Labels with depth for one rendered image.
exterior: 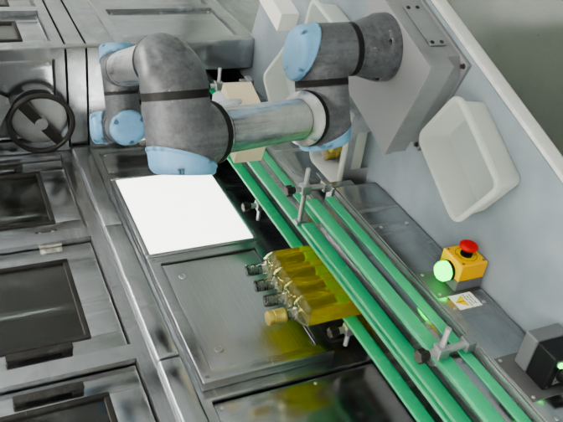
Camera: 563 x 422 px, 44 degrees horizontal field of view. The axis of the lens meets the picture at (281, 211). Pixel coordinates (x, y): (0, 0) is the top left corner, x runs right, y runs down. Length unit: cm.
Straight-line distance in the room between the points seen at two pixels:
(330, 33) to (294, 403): 82
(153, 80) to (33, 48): 119
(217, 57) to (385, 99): 100
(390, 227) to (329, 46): 48
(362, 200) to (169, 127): 74
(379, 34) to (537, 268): 58
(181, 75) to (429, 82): 57
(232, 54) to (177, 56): 134
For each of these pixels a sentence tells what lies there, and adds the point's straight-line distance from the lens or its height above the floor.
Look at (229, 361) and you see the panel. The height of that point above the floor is 124.
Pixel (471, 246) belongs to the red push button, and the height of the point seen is 79.
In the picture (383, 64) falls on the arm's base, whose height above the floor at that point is 89.
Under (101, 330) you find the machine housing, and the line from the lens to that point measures 179.
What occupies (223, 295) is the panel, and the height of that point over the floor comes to 117.
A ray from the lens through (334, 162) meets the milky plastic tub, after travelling 196.
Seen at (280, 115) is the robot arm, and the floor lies 118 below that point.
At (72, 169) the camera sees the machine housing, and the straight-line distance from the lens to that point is 238.
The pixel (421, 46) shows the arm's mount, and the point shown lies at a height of 84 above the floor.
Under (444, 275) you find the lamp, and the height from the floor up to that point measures 85.
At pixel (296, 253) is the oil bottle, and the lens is 175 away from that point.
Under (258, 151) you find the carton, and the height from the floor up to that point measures 107.
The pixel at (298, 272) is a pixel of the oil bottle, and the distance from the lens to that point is 169.
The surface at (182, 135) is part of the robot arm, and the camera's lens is 115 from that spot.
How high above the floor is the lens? 174
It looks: 24 degrees down
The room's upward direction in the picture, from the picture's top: 98 degrees counter-clockwise
